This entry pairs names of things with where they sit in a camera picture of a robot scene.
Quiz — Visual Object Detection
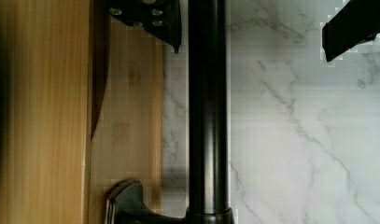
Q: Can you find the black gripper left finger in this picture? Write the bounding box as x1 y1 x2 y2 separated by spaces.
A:
106 0 182 53

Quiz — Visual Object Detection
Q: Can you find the wooden drawer front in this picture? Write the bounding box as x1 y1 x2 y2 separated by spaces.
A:
0 0 106 224

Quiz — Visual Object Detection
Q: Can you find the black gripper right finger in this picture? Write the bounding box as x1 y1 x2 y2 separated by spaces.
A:
322 0 380 62

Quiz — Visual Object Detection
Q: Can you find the black drawer handle bar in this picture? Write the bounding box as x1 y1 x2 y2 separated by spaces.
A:
103 0 234 224

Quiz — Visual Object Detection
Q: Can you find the bamboo cutting board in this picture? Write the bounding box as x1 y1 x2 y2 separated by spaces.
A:
88 18 163 224

